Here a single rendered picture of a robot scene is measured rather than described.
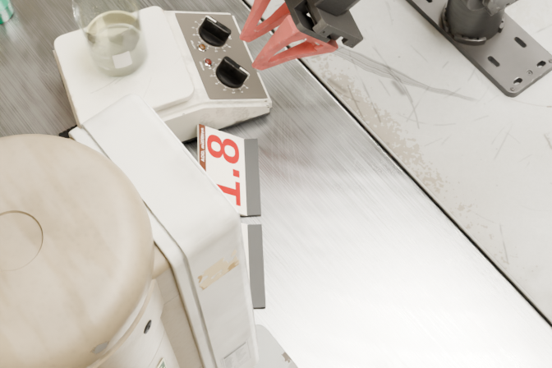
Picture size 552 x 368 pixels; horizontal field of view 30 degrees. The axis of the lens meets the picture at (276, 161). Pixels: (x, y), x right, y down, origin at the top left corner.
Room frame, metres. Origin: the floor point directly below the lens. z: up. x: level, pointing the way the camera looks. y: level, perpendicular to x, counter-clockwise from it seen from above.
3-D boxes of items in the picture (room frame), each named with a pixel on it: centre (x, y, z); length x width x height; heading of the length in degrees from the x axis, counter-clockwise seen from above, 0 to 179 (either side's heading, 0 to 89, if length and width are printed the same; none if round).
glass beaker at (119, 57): (0.59, 0.15, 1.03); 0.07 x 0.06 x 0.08; 58
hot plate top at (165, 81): (0.58, 0.15, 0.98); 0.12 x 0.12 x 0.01; 17
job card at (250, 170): (0.49, 0.05, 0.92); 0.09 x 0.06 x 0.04; 0
